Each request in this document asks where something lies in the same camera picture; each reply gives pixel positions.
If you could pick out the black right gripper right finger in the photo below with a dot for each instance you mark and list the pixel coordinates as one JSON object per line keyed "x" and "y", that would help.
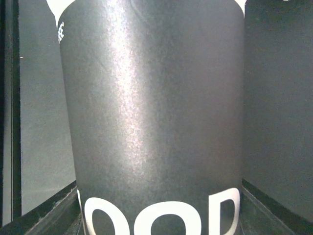
{"x": 262, "y": 215}

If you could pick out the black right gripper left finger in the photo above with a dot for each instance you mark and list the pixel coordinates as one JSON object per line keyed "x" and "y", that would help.
{"x": 52, "y": 217}

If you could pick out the black aluminium front rail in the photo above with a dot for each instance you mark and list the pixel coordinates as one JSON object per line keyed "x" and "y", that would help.
{"x": 11, "y": 171}

